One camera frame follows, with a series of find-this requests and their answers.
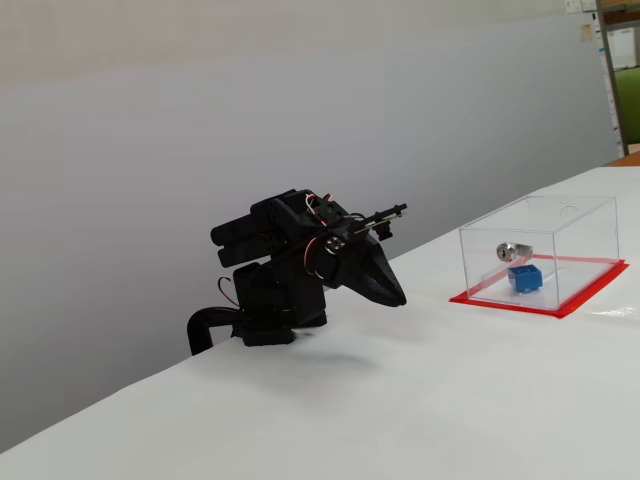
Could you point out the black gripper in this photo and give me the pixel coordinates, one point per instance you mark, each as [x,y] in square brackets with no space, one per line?
[369,270]

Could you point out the blue lego brick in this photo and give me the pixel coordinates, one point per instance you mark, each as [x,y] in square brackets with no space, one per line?
[525,280]

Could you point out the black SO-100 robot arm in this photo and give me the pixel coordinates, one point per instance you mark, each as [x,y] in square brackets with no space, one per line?
[280,295]

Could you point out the transparent plastic box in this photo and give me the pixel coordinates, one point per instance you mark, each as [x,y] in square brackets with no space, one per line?
[575,235]

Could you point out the silver cylinder lock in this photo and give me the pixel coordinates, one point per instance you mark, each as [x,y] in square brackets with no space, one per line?
[505,251]

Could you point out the black table clamp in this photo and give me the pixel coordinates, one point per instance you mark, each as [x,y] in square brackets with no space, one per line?
[197,330]

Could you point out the brown wooden desk edge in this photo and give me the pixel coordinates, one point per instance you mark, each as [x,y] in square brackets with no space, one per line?
[627,160]

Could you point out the green panel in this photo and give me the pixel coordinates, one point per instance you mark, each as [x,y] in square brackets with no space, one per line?
[631,105]

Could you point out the beige sticky note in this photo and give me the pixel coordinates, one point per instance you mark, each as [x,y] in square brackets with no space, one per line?
[586,34]

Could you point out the white paper sheet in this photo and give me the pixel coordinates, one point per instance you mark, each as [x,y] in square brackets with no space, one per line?
[622,47]

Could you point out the white label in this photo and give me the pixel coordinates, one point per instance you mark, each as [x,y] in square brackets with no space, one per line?
[580,5]

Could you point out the wooden shelf board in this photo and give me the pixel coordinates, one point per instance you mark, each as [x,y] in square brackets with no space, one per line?
[622,15]

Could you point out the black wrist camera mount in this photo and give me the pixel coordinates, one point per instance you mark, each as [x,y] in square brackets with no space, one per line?
[387,216]

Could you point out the grey metal shelf post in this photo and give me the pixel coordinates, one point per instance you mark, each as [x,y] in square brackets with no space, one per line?
[614,85]

